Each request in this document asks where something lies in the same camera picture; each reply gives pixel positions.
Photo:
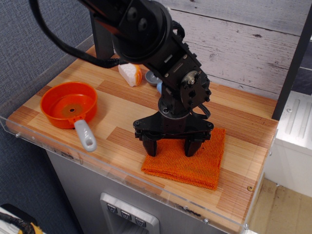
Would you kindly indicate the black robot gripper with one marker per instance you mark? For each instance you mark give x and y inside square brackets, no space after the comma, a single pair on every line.
[192,129]

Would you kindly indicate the orange cloth napkin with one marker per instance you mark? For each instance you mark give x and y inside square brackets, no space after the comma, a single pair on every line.
[201,170]

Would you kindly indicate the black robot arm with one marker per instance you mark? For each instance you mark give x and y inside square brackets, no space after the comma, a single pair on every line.
[143,33]

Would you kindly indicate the grey and blue toy spoon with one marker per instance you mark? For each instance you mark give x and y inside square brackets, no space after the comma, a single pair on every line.
[153,81]

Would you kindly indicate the clear acrylic table guard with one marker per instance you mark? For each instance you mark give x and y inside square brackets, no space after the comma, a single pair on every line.
[30,63]

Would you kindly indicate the white and orange toy sushi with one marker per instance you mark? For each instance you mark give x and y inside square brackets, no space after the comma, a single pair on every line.
[132,73]

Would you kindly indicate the grey toy fridge cabinet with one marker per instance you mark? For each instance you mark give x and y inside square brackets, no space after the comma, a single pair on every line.
[83,187]

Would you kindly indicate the silver dispenser button panel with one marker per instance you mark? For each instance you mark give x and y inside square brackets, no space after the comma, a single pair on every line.
[124,218]

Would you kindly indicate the white ribbed side platform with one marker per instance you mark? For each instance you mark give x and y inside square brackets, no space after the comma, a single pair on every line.
[295,125]

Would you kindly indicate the orange toy pan grey handle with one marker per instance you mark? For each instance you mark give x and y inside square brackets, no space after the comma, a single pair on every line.
[72,105]

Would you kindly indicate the dark left frame post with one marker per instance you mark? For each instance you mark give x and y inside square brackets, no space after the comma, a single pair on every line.
[102,40]

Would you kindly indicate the dark frame post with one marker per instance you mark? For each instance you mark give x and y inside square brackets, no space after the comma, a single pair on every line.
[294,67]
[102,40]

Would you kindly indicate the dark right frame post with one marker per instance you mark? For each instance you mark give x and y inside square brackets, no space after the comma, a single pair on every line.
[294,67]

